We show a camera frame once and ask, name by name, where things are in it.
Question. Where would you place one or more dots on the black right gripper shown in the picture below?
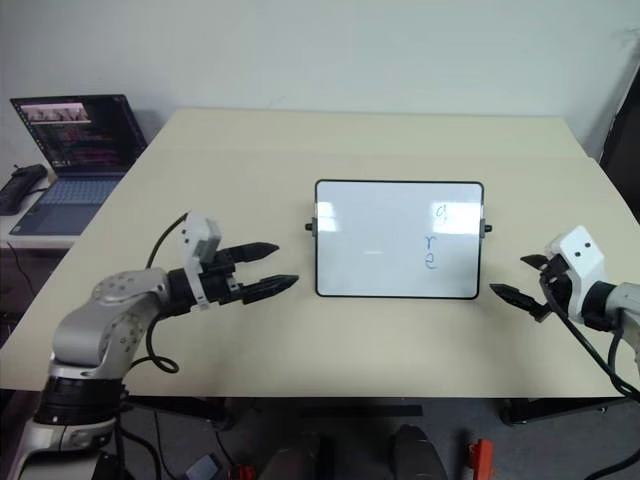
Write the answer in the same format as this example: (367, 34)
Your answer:
(559, 290)

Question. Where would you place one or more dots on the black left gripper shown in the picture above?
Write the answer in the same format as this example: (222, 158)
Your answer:
(220, 287)

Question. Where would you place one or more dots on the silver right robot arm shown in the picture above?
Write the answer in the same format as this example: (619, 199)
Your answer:
(617, 305)

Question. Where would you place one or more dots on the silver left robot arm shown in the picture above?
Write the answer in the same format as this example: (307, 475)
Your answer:
(95, 325)

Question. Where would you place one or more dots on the black-framed small whiteboard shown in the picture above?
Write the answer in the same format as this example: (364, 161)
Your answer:
(380, 240)

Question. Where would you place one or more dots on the black table foot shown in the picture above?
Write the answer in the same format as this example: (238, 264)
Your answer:
(550, 409)

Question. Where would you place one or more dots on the dark brown panel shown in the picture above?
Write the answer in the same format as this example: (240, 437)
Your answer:
(622, 130)

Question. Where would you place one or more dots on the red clamp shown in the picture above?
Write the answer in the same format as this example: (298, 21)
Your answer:
(242, 472)
(481, 454)

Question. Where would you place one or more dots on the dark rounded shape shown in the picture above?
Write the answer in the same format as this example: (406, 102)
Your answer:
(292, 460)
(420, 455)

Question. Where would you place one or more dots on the grey foot pedal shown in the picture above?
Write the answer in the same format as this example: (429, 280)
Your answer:
(205, 467)

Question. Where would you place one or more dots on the open blue laptop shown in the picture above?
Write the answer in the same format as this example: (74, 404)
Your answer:
(80, 140)

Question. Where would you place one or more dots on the black power adapter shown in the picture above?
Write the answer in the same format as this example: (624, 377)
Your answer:
(20, 185)

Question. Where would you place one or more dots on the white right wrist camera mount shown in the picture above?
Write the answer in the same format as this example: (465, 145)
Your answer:
(582, 260)

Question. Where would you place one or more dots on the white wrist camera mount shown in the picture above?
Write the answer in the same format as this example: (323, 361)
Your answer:
(200, 235)
(582, 260)

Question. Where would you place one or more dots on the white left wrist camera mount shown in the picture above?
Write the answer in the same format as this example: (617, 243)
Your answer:
(200, 235)

